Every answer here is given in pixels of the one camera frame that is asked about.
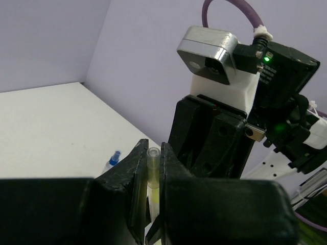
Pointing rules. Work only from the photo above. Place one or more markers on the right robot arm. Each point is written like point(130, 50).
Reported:
point(295, 138)

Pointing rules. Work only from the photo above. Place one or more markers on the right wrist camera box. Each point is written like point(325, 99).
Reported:
point(207, 53)

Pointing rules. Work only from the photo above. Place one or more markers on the yellow thin pen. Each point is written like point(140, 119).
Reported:
point(153, 235)

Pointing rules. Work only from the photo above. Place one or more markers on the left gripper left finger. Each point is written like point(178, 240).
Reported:
point(109, 209)

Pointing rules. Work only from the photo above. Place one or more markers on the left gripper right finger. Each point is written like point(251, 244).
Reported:
point(195, 210)

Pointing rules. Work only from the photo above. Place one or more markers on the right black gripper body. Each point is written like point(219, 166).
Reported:
point(212, 139)

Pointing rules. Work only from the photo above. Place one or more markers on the small clear spray bottle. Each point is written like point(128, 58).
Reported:
point(113, 161)

